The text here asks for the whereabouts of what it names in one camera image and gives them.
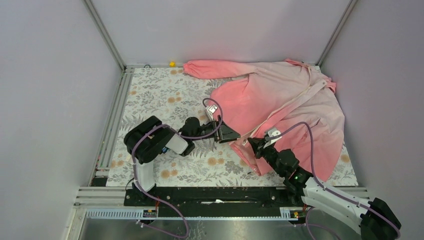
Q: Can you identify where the purple cable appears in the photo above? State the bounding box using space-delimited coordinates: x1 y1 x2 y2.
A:
131 97 224 240
269 121 402 240

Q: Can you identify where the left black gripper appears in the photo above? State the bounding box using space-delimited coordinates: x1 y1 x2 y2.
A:
191 115 240 144

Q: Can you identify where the floral patterned table mat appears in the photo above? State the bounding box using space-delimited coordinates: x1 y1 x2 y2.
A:
106 67 360 188

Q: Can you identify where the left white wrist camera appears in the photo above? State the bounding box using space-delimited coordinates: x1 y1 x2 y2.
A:
205 104 219 121

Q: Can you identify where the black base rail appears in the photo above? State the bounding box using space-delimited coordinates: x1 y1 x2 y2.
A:
123 187 307 218

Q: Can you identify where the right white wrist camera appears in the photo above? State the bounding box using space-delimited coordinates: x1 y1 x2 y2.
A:
263 127 282 148

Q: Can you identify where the pink zip-up jacket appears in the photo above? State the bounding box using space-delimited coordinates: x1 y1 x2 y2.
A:
183 59 345 181

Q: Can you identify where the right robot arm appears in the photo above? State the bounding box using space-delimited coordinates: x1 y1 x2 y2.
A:
247 137 402 240

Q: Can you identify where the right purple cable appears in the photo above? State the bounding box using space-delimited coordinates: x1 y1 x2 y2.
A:
269 121 402 240

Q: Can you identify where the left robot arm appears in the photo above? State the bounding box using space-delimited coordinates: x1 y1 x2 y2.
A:
123 115 241 206

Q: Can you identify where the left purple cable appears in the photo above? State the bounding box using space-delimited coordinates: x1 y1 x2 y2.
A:
131 97 224 240

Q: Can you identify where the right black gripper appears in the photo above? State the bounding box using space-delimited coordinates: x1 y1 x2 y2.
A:
247 137 285 177

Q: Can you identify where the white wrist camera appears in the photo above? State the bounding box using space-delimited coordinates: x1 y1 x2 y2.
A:
205 104 219 121
263 127 282 148

